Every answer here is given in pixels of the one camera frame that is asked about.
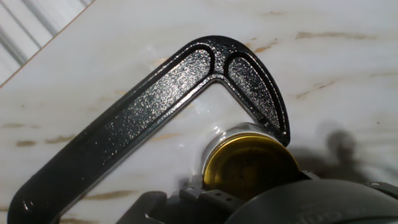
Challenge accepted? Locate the marble pattern board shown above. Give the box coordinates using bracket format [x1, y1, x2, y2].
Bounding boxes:
[0, 0, 398, 224]

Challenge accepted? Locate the clear glass jar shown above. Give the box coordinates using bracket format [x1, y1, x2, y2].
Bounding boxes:
[200, 121, 279, 178]

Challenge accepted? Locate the gold metal jar lid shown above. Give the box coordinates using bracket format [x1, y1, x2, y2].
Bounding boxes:
[201, 133, 301, 202]

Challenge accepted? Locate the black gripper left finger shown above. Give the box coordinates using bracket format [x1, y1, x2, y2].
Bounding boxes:
[115, 185, 247, 224]

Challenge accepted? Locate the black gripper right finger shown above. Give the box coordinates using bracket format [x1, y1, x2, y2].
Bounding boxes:
[298, 170, 398, 200]

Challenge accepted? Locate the black metal C-clamp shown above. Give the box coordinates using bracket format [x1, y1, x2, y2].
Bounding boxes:
[6, 35, 291, 224]

